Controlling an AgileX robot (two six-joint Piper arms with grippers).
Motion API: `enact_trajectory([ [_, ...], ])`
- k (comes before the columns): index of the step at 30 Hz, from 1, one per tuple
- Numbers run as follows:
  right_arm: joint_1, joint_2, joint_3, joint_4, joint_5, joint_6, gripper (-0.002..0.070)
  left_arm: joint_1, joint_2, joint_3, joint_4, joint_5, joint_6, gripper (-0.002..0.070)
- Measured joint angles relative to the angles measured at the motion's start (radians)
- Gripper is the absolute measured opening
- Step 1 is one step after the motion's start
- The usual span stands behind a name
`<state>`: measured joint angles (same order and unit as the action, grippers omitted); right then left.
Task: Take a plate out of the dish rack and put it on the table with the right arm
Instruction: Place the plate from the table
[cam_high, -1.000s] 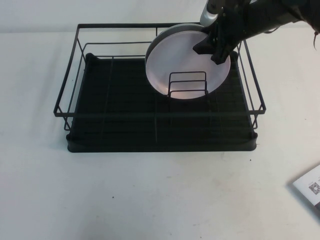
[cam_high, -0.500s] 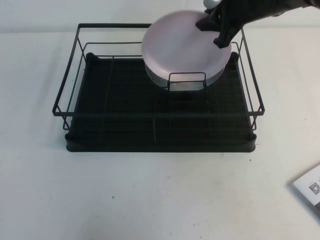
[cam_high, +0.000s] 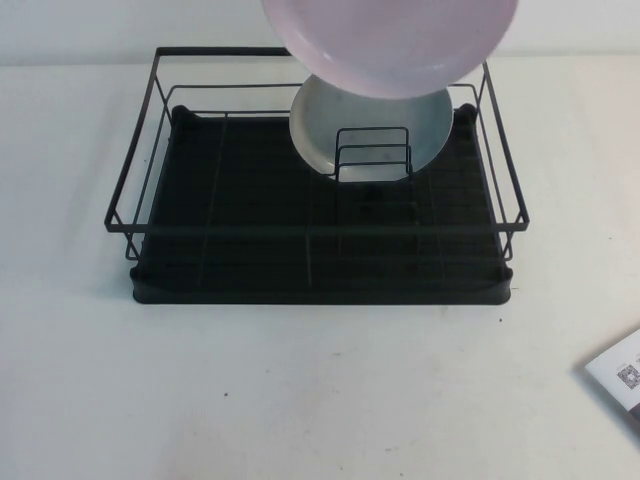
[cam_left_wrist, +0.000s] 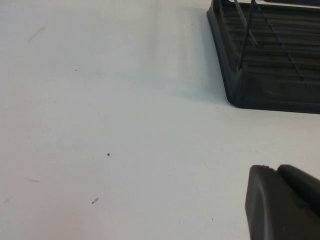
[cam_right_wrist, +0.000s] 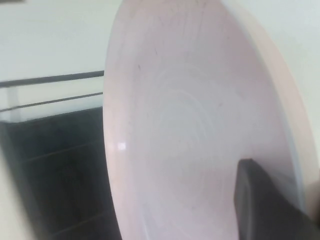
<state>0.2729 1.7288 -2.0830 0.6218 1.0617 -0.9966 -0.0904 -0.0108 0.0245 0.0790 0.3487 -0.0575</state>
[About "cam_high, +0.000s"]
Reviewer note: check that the black plastic drip tray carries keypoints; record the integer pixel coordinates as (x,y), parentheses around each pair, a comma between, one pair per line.
(250,295)

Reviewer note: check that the grey-blue round plate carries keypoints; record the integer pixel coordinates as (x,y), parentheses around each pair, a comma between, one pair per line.
(320,125)

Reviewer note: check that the white printed paper booklet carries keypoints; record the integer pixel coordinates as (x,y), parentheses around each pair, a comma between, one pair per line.
(617,372)

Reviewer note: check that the pink round plate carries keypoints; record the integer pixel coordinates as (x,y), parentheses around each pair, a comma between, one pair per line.
(395,40)

